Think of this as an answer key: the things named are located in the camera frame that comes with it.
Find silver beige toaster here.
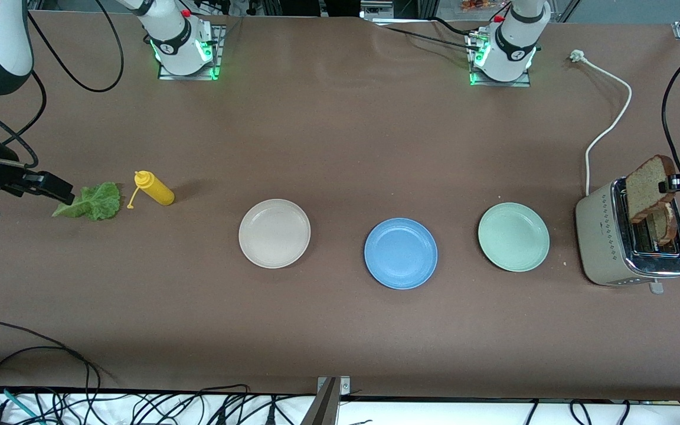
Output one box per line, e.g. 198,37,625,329
575,176,680,295

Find beige round plate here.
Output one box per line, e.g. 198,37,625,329
238,199,312,269

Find grey metal bracket post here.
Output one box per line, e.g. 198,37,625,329
302,376,351,425

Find yellow mustard squeeze bottle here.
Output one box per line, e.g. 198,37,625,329
127,171,175,210

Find green round plate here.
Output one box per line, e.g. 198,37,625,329
478,202,551,273

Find white toaster power cord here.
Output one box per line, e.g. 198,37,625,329
570,50,633,197

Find thin black base cable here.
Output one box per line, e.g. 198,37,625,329
375,21,482,53

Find tangled black cables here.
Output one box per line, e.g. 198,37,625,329
0,384,317,425

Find blue round plate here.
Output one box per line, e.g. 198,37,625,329
364,218,438,290

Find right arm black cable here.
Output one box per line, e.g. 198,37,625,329
0,0,125,170

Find light brown bread slice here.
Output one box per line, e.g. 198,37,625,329
625,155,677,224

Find teal cable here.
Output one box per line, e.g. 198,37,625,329
0,385,43,425

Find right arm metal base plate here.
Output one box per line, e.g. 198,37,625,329
158,25,225,80

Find short black looping cable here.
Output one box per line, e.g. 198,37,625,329
0,346,90,411

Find dark crust bread slice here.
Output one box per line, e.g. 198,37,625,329
647,202,679,247

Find green lettuce leaf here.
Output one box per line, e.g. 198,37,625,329
52,182,122,222

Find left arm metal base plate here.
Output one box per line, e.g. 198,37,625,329
467,32,532,87

